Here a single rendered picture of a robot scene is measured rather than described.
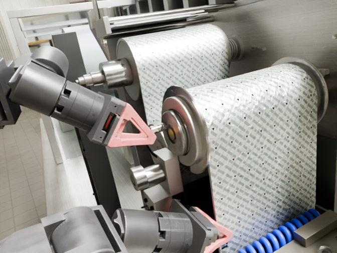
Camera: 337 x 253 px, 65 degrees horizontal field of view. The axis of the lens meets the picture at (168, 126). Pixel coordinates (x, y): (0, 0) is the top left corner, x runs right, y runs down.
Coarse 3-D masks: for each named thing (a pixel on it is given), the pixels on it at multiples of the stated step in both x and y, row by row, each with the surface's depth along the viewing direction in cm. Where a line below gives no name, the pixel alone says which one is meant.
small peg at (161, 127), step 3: (159, 123) 43; (162, 123) 43; (150, 126) 43; (153, 126) 43; (156, 126) 43; (159, 126) 43; (162, 126) 43; (165, 126) 43; (150, 129) 42; (153, 129) 42; (156, 129) 42; (159, 129) 43; (162, 129) 43; (165, 129) 43; (153, 132) 42; (156, 132) 43; (159, 132) 43
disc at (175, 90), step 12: (168, 96) 44; (180, 96) 40; (192, 96) 38; (192, 108) 38; (204, 120) 36; (204, 132) 37; (204, 144) 38; (204, 156) 39; (192, 168) 44; (204, 168) 40
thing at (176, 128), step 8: (168, 112) 41; (176, 112) 41; (168, 120) 42; (176, 120) 40; (168, 128) 44; (176, 128) 40; (184, 128) 39; (168, 136) 44; (176, 136) 41; (184, 136) 39; (168, 144) 45; (176, 144) 42; (184, 144) 40; (176, 152) 43; (184, 152) 41
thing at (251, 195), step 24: (288, 144) 46; (312, 144) 49; (216, 168) 40; (240, 168) 42; (264, 168) 45; (288, 168) 47; (312, 168) 50; (216, 192) 41; (240, 192) 43; (264, 192) 46; (288, 192) 49; (312, 192) 52; (216, 216) 42; (240, 216) 45; (264, 216) 47; (288, 216) 50; (240, 240) 46
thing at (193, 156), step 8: (312, 80) 47; (176, 96) 41; (168, 104) 43; (176, 104) 40; (184, 104) 39; (184, 112) 38; (192, 112) 38; (184, 120) 39; (192, 120) 38; (192, 128) 38; (192, 136) 38; (200, 136) 38; (192, 144) 39; (200, 144) 38; (192, 152) 40; (200, 152) 39; (184, 160) 43; (192, 160) 41
